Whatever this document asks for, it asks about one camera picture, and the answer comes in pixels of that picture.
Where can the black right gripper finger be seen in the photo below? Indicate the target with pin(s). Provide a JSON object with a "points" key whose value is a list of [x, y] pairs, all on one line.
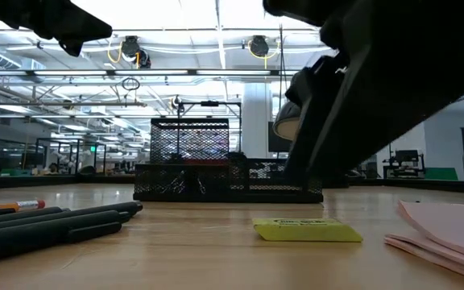
{"points": [[357, 121]]}

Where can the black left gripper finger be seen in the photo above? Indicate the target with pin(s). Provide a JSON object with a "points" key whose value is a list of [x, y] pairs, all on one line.
{"points": [[75, 24]]}

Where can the pink sticky notes pad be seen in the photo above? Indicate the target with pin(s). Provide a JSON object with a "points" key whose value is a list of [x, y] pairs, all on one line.
{"points": [[449, 229]]}

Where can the black mesh desk organizer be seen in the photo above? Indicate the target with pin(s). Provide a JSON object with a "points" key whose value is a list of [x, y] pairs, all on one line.
{"points": [[191, 141]]}

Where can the black monitor workstation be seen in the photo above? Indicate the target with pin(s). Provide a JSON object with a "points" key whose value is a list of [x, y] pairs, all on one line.
{"points": [[405, 157]]}

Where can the green panel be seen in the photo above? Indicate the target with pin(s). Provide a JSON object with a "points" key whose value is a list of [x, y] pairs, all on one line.
{"points": [[441, 174]]}

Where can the black pen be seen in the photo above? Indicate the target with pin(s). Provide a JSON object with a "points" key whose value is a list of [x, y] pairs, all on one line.
{"points": [[95, 212], [95, 220], [34, 213], [14, 249]]}

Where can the orange pencil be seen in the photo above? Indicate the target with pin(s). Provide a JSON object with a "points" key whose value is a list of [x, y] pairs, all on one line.
{"points": [[10, 207]]}

